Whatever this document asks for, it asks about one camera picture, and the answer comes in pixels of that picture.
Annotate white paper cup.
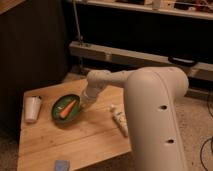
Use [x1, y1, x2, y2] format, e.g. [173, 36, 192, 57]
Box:
[24, 96, 42, 123]

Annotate green ceramic bowl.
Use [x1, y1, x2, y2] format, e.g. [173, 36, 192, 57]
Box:
[51, 94, 80, 124]

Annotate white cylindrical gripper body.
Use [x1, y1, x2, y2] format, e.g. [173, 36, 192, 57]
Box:
[80, 88, 100, 110]

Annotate long grey case with handle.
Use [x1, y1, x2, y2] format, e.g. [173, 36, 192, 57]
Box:
[69, 41, 213, 81]

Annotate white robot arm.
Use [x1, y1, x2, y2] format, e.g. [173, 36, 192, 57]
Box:
[81, 67, 189, 171]

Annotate blue sponge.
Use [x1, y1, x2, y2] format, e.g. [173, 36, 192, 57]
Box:
[54, 160, 70, 171]

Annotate metal stand pole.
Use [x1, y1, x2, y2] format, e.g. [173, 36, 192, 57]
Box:
[72, 0, 83, 72]

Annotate orange carrot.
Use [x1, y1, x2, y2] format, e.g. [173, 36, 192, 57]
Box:
[60, 100, 76, 119]

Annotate wooden low table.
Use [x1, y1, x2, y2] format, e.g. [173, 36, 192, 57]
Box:
[17, 80, 130, 171]

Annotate white lotion bottle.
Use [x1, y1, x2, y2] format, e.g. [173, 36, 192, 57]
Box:
[109, 105, 128, 137]

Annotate upper wooden shelf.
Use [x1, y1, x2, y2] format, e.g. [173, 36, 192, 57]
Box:
[66, 0, 213, 21]

